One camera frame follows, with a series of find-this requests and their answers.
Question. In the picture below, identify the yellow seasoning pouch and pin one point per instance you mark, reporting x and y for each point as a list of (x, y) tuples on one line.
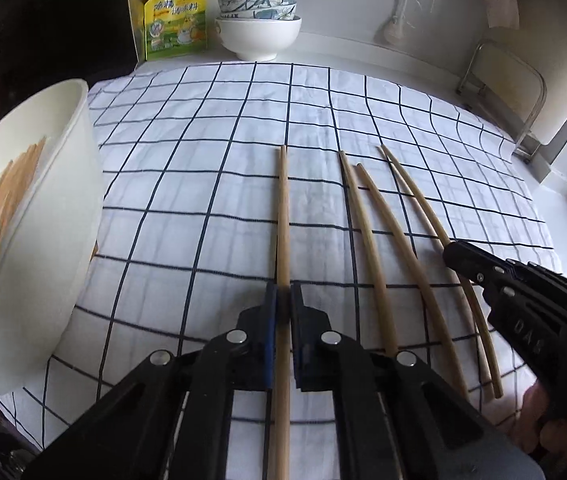
[(176, 25)]

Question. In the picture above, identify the white wall pipe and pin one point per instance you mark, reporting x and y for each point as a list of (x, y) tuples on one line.
[(394, 30)]

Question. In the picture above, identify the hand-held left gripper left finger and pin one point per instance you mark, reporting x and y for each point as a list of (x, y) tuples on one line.
[(269, 345)]

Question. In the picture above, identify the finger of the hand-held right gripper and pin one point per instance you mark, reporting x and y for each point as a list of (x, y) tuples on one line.
[(548, 280), (468, 260)]

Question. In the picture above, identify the person's right hand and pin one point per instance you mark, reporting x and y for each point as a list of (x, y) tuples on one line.
[(558, 435)]

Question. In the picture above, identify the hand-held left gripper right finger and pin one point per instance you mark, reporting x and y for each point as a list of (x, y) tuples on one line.
[(303, 355)]

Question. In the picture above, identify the white plastic basin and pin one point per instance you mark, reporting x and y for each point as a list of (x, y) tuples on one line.
[(63, 240)]

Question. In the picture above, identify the plain white bowl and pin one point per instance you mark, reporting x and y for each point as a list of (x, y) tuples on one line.
[(258, 40)]

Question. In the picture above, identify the bundle of wooden chopsticks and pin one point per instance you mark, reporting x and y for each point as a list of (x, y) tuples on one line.
[(3, 195)]

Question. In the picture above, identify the white black-checked cloth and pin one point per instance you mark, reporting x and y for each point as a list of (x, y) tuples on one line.
[(188, 185)]

